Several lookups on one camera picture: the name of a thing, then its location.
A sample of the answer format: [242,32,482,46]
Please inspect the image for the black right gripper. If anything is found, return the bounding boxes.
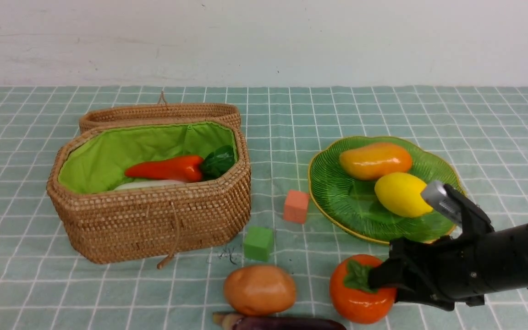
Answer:
[368,236,484,311]

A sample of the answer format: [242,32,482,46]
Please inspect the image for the orange persimmon green calyx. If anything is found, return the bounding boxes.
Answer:
[329,253,397,325]

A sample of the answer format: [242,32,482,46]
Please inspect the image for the yellow lemon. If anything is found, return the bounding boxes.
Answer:
[374,172,433,219]

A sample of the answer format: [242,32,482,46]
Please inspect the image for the orange yellow mango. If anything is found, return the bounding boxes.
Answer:
[339,142,413,181]

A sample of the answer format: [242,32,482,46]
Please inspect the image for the brown potato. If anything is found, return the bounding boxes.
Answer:
[223,264,297,316]

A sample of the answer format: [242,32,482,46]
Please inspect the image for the purple eggplant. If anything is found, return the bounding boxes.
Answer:
[212,313,346,330]

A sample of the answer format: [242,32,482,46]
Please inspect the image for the orange carrot with green leaves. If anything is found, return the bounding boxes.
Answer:
[124,145,236,182]

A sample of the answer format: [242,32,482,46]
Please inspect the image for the white radish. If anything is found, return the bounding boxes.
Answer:
[113,179,185,191]

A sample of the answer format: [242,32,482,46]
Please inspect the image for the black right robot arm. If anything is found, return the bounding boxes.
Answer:
[368,223,528,312]

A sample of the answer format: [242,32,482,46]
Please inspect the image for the orange foam cube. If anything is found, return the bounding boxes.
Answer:
[283,189,309,224]

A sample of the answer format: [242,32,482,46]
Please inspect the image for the green foam cube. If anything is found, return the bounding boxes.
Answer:
[243,226,274,262]

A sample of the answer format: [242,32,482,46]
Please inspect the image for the woven wicker basket lid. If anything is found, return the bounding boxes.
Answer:
[79,92,242,133]

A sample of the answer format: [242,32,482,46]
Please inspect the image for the woven wicker basket green lining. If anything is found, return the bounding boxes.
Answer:
[46,119,252,265]

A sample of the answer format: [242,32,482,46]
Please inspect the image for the green checkered tablecloth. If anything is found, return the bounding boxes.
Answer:
[0,86,528,330]

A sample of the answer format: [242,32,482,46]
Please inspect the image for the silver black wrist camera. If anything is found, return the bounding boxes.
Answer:
[421,180,495,239]

